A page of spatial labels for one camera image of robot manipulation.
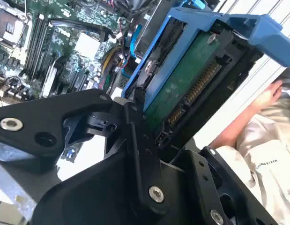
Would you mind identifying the blue data wire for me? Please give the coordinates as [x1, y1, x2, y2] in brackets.
[127, 23, 142, 62]

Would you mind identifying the person bare hand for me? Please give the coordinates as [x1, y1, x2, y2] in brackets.
[254, 79, 284, 111]

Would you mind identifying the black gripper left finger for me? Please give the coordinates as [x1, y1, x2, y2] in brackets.
[0, 87, 171, 216]

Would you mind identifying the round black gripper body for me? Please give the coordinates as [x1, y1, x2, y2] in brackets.
[30, 150, 206, 225]

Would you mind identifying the hard disk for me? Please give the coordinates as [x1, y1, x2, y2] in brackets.
[121, 7, 290, 162]

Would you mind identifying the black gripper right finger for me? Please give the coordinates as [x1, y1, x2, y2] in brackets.
[170, 145, 280, 225]

